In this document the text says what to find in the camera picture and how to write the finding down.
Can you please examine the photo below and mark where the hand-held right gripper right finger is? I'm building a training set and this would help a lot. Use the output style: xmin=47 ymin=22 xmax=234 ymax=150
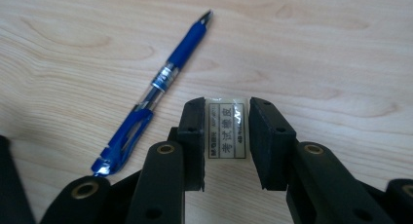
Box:
xmin=248 ymin=96 xmax=396 ymax=224

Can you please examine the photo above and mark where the small eraser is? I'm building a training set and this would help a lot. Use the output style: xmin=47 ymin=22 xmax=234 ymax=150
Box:
xmin=204 ymin=96 xmax=252 ymax=161

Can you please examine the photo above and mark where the blue pen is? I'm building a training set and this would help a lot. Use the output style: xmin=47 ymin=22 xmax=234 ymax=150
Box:
xmin=90 ymin=9 xmax=215 ymax=178

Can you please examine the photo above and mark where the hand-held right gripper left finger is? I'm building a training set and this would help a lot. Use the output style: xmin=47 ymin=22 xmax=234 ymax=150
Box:
xmin=124 ymin=96 xmax=207 ymax=224

